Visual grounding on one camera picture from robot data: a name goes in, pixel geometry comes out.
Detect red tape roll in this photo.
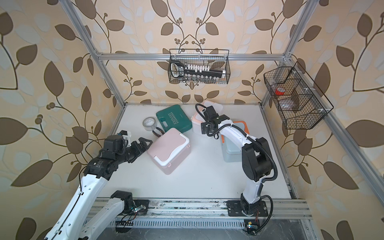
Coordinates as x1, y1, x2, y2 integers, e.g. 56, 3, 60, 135
275, 87, 286, 96

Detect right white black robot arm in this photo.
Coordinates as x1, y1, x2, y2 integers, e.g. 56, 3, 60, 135
195, 104, 278, 216

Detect right wire basket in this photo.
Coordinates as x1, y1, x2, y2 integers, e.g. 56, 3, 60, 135
264, 62, 334, 130

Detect white box pink trim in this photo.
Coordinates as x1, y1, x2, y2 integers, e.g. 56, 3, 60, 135
191, 100, 224, 135

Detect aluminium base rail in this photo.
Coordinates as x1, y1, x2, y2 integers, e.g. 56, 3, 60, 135
83, 197, 313, 219

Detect green plastic tool case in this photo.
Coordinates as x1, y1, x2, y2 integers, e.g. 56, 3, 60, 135
156, 105, 193, 133

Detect orange black pliers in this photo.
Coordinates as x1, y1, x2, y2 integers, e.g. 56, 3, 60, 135
152, 127, 165, 138

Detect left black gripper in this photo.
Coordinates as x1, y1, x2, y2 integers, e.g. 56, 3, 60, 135
114, 137, 152, 166

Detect grey duct tape roll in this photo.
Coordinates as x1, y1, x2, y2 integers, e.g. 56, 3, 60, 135
142, 117, 157, 132

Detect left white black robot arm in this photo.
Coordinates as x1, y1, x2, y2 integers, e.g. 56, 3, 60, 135
44, 131, 153, 240

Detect wire basket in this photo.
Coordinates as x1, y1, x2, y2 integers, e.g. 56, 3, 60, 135
168, 48, 231, 85
264, 62, 334, 130

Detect back wire basket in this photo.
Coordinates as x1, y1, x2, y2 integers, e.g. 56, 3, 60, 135
168, 48, 231, 85

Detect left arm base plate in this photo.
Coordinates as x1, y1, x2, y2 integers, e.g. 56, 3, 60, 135
123, 199, 150, 216

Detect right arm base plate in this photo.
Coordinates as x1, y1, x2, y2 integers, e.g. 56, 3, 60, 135
226, 200, 269, 217

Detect black socket set rail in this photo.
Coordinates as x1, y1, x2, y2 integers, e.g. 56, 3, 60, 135
169, 61, 227, 78

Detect pink first aid box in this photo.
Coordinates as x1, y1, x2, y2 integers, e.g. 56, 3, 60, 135
147, 128, 191, 175

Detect blue box orange trim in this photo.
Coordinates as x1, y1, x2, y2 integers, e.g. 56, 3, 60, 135
220, 120, 251, 163

